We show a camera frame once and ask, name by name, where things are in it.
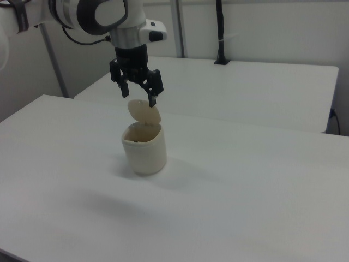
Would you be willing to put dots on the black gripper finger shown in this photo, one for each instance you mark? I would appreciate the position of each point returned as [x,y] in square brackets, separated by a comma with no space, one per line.
[124,88]
[155,86]

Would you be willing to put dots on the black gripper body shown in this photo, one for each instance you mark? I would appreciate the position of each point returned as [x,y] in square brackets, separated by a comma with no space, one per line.
[131,58]

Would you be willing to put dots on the cream trash bin with lid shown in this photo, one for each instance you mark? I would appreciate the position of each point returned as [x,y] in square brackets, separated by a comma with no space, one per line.
[145,152]

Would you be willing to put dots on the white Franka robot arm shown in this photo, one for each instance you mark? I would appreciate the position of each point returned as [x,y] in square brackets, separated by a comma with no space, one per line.
[109,11]

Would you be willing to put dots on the black pole with clamp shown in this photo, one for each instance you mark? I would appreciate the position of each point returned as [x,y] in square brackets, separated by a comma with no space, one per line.
[221,30]

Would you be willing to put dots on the white table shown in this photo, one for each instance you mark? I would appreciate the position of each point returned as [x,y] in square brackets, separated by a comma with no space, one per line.
[245,90]

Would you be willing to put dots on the grey metal frame post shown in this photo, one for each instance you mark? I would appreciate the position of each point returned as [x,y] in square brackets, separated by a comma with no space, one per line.
[180,27]
[54,65]

